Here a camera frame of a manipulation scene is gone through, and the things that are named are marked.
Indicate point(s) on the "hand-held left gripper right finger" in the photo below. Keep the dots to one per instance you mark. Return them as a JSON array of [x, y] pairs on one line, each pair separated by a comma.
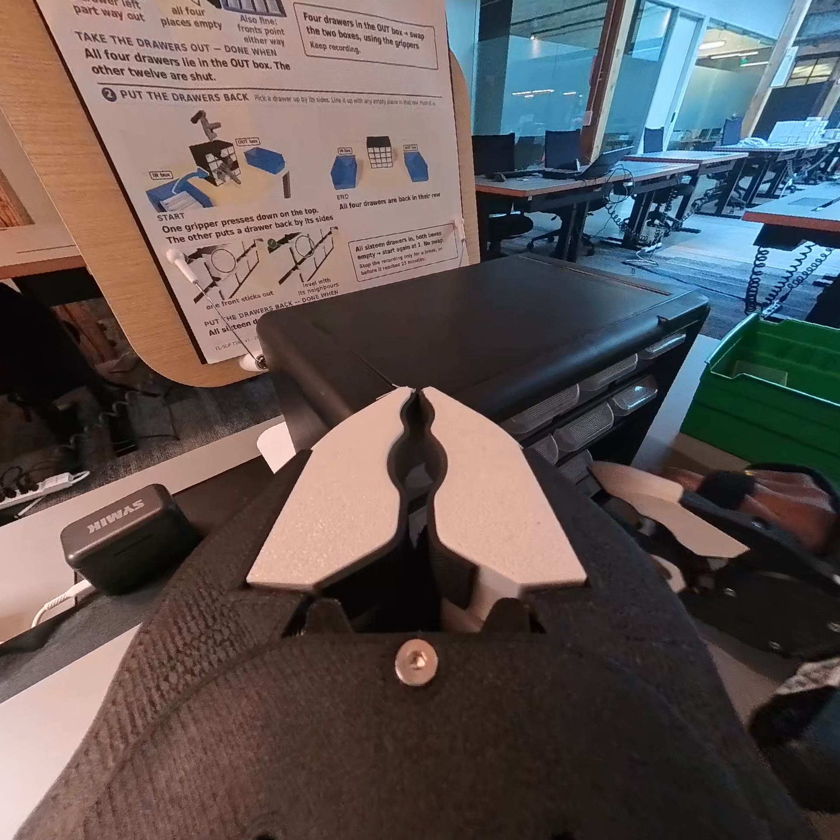
[[499, 518]]

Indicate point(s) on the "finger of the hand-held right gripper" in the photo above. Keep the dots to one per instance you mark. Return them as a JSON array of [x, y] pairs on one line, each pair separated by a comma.
[[695, 531], [643, 482]]

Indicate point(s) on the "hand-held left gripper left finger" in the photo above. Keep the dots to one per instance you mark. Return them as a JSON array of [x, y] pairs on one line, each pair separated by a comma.
[[334, 512]]

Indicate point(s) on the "set of small clear drawers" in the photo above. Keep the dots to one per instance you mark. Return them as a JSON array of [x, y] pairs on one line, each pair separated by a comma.
[[590, 430]]

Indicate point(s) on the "green plastic bin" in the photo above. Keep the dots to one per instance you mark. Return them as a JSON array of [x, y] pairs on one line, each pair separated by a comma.
[[754, 420]]

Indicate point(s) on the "black drawer cabinet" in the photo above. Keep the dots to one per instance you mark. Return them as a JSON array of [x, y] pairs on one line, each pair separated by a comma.
[[492, 315]]

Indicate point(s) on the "person's right hand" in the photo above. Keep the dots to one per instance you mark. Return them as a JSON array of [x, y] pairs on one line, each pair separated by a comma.
[[787, 499]]

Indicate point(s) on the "person's dark clothing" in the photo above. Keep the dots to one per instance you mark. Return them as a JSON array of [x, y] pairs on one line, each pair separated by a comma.
[[800, 754]]

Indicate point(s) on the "white poster clip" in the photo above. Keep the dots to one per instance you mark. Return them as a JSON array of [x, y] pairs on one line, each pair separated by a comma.
[[461, 229], [178, 259], [253, 363]]

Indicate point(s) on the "dark grey charger box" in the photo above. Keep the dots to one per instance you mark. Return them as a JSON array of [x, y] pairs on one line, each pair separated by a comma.
[[124, 538]]

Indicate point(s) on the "white power strip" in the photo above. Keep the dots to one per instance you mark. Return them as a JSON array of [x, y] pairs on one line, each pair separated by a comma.
[[46, 487]]

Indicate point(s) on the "wood-edged office desk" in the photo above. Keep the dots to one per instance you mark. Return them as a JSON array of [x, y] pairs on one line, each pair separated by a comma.
[[590, 187], [794, 213]]

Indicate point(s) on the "open laptop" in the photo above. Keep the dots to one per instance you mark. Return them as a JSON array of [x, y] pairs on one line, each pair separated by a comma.
[[607, 164]]

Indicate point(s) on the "wooden divider board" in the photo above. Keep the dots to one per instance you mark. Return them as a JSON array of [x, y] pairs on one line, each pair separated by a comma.
[[111, 275]]

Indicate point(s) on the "instruction poster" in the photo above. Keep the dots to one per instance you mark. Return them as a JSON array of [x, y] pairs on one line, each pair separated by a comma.
[[262, 164]]

